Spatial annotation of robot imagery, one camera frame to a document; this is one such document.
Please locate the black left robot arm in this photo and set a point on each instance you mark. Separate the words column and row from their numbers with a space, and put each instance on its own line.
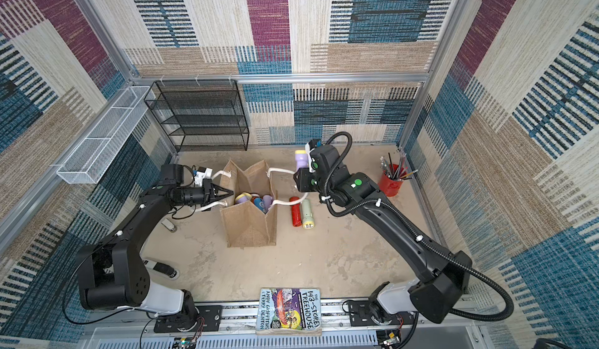
column 112, row 274

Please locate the purple flashlight row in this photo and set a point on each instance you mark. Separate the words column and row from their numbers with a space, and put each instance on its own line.
column 302, row 159

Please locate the red flashlight row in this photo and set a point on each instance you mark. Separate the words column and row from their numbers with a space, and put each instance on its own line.
column 296, row 211

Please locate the red pencil cup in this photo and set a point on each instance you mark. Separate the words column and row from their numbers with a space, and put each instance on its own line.
column 391, row 179

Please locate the blue flashlight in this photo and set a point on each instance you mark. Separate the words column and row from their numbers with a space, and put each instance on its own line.
column 259, row 203

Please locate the small grey object on floor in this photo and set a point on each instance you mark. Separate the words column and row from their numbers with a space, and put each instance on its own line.
column 169, row 225

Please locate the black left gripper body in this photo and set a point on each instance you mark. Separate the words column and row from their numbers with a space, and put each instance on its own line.
column 201, row 196

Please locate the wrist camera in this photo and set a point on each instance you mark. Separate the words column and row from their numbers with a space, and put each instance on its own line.
column 200, row 174
column 313, row 144

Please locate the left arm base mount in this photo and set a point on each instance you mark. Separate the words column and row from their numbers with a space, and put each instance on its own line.
column 205, row 318

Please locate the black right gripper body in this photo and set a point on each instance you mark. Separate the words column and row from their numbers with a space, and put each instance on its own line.
column 302, row 180

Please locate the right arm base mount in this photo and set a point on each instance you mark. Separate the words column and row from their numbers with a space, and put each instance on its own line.
column 363, row 313

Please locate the light green flashlight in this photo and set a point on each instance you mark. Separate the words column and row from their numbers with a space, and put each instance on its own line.
column 307, row 214

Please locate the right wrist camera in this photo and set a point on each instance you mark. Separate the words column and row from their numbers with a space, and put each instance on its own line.
column 313, row 144

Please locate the white mesh wall basket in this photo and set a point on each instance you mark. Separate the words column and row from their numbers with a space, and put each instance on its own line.
column 88, row 163

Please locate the black wire shelf rack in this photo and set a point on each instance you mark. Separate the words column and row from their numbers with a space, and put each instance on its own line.
column 200, row 115

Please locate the treehouse storey book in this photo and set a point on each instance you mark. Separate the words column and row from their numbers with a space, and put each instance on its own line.
column 289, row 312

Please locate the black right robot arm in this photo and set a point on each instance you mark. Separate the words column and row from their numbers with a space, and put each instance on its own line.
column 441, row 275

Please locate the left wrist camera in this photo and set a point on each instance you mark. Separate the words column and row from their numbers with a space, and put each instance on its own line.
column 200, row 174

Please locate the black white marker pen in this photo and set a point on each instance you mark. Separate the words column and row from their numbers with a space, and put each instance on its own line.
column 162, row 268

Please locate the burlap tote bag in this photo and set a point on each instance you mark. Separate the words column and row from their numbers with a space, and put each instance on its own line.
column 245, row 225

